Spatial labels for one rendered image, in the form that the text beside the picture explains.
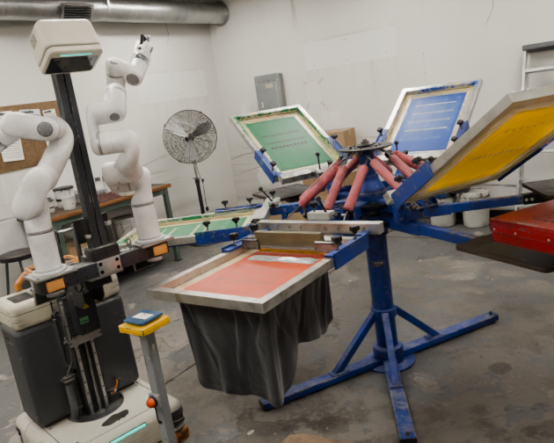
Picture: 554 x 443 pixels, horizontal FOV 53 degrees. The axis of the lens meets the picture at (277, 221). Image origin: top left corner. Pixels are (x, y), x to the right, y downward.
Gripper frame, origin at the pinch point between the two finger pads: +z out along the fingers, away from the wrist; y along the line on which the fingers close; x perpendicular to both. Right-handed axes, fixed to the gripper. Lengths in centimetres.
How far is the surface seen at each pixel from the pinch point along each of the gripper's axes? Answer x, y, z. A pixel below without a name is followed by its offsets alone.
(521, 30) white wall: 277, 145, 302
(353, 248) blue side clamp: 92, 58, -63
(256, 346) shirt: 54, 62, -110
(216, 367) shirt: 37, 82, -109
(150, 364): 17, 58, -122
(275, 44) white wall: 30, 233, 428
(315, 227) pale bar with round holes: 76, 73, -37
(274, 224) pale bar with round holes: 56, 82, -28
